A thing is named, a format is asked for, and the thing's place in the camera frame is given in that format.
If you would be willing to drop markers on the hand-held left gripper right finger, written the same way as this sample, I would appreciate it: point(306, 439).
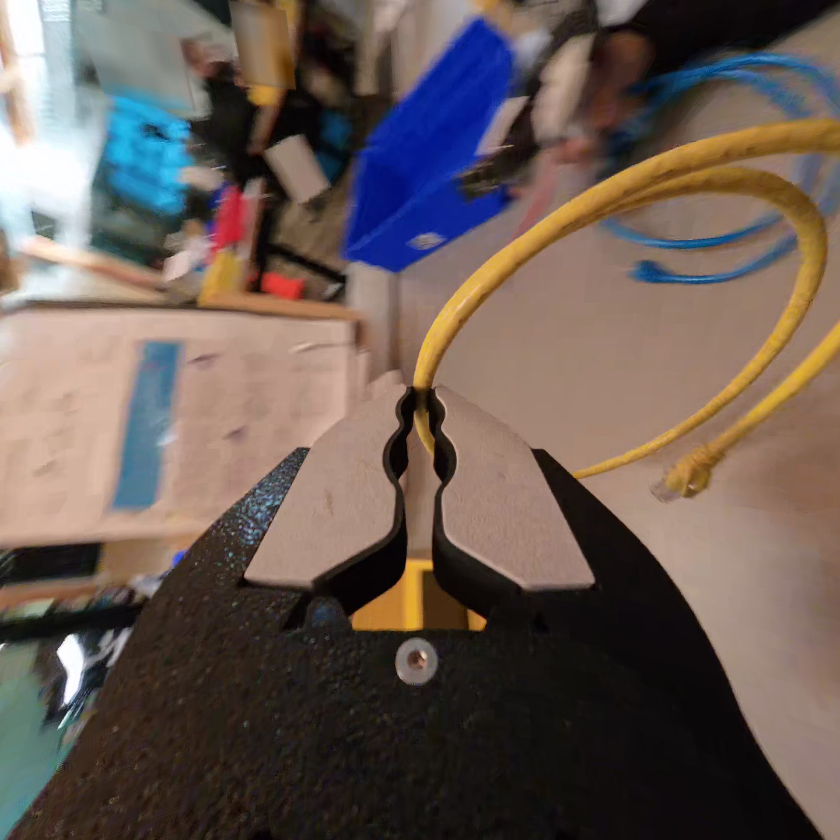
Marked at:
point(505, 505)

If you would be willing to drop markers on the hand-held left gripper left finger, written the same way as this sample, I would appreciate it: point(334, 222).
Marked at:
point(334, 499)

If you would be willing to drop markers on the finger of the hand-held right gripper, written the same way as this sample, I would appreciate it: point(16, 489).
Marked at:
point(502, 124)

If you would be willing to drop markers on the black network adapter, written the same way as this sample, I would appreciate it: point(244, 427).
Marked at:
point(484, 178)

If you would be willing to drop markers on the grey desk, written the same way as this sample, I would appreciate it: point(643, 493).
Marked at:
point(590, 367)

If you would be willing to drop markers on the person's right hand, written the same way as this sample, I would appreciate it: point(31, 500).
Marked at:
point(620, 79)

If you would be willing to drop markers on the blue plastic bin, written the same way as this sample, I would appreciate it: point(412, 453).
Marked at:
point(426, 157)

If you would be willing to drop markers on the yellow plastic bin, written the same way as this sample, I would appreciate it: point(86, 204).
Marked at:
point(420, 597)

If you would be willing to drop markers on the cardboard box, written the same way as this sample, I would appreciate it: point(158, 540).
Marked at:
point(216, 420)

